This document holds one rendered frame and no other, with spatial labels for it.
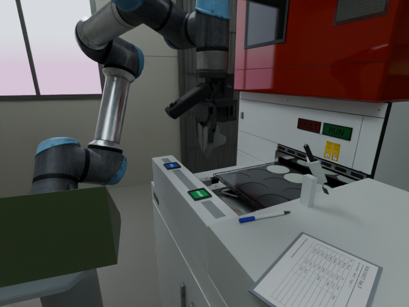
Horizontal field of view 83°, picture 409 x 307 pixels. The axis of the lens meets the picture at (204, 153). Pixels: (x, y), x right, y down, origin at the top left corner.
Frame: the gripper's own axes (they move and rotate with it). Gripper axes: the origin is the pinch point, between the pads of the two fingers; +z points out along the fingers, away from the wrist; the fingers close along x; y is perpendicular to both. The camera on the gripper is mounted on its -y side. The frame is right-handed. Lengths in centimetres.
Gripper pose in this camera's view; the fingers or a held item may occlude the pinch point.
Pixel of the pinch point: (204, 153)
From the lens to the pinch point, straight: 60.0
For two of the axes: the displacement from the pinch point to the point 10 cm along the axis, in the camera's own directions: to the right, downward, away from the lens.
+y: 9.0, -1.4, 4.1
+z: 0.0, 9.5, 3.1
